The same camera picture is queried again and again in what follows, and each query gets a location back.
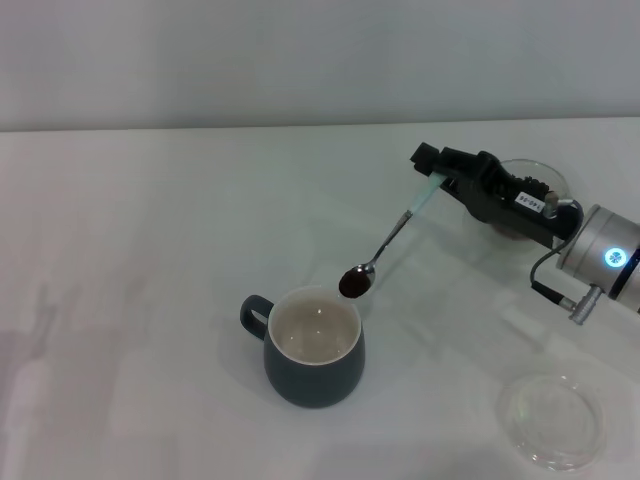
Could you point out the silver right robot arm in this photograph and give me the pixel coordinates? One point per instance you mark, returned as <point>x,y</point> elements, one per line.
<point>612,260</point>

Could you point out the clear glass saucer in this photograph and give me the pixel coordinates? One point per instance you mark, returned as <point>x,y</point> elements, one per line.
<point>477,240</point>

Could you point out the small portion of coffee beans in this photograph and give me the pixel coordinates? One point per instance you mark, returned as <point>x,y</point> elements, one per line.
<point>355,284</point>

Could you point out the small clear glass dish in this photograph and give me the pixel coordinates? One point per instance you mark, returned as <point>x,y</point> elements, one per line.
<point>550,425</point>

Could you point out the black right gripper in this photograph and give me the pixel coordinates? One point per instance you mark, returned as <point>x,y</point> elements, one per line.
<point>510,210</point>

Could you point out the dark blue-grey ceramic mug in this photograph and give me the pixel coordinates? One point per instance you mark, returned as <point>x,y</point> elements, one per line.
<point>315,385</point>

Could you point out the clear double-wall glass cup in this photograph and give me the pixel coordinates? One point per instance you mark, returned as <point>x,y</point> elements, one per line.
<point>550,172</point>

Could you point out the heap of coffee beans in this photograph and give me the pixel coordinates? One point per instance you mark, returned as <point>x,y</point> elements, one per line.
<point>506,231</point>

